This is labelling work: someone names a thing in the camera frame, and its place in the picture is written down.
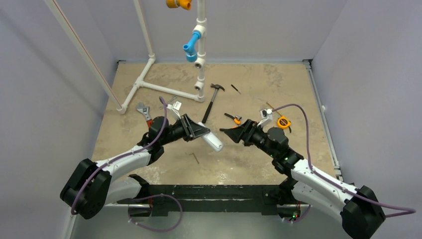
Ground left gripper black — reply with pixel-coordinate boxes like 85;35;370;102
159;114;209;146

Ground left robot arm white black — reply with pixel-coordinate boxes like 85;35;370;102
60;114;222;219

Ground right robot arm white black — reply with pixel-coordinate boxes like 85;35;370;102
222;120;386;239

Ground orange tape measure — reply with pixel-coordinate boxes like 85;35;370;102
266;102;292;133

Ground small silver wrench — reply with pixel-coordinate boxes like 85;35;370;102
159;96;177;109

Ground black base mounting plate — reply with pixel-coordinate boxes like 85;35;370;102
117;174;308;219

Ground blue pipe fitting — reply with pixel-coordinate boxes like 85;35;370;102
183;31;202;62

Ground orange pipe fitting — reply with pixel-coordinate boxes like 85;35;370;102
166;0;192;10

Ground orange handled pliers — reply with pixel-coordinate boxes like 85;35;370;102
219;113;242;131

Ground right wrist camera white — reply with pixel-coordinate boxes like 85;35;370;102
258;109;273;127

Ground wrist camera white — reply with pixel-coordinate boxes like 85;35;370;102
258;109;273;127
167;101;182;120

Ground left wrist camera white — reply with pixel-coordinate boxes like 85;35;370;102
167;101;182;120

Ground black handled hammer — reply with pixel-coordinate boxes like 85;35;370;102
201;84;225;124

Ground adjustable wrench red handle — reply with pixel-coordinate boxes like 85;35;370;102
136;102;153;127

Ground aluminium rail frame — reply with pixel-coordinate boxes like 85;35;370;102
61;59;370;239

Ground white PVC pipe frame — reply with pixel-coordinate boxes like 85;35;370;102
44;0;209;115

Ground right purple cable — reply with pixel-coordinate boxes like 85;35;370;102
272;103;417;219

